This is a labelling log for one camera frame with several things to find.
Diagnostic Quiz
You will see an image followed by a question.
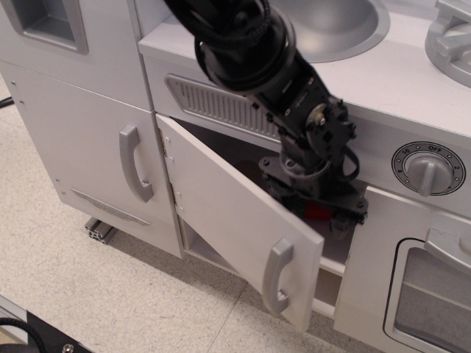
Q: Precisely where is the oven door with window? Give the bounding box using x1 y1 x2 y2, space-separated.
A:
383 238 470 352

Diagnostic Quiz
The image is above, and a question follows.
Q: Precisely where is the grey timer knob dial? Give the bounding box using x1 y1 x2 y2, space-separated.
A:
392 141 467 197

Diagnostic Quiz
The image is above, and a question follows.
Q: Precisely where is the grey fridge door handle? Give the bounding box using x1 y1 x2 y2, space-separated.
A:
118 124 154 203

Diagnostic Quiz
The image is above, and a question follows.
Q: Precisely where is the white fridge door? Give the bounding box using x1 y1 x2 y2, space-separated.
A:
1 62 183 257

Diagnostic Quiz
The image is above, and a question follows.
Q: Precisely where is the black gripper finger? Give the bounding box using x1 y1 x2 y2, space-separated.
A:
331 217 354 240

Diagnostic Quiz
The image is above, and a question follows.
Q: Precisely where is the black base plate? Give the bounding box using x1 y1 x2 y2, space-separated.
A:
0 310 96 353

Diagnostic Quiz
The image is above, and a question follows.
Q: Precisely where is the silver round sink bowl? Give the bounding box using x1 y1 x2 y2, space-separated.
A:
274 0 390 63

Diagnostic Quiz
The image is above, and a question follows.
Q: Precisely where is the aluminium extrusion rail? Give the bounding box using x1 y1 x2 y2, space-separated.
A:
85 218 118 244

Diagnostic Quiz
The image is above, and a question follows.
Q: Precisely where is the silver fridge emblem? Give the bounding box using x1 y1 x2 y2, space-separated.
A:
70 188 152 227

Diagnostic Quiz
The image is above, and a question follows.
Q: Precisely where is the grey stove burner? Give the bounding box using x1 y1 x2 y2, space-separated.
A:
425 1 470 87

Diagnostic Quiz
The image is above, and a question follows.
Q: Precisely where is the grey ribbed vent panel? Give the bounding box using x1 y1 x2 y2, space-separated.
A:
165 74 279 141

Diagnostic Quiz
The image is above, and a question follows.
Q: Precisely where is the grey oven door handle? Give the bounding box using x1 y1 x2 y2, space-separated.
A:
424 228 470 268

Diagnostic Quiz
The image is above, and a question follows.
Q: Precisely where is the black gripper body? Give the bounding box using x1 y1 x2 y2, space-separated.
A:
259 155 369 225

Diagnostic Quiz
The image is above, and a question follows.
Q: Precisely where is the white toy kitchen body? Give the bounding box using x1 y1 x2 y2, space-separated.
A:
1 1 470 352

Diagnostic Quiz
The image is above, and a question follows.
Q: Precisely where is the grey cabinet door handle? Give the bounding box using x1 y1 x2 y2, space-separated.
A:
261 238 294 315

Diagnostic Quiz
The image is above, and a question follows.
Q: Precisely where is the red toy item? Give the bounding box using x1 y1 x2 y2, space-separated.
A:
302 202 333 221

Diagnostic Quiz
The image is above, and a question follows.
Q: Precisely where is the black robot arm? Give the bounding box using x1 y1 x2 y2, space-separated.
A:
167 1 368 239

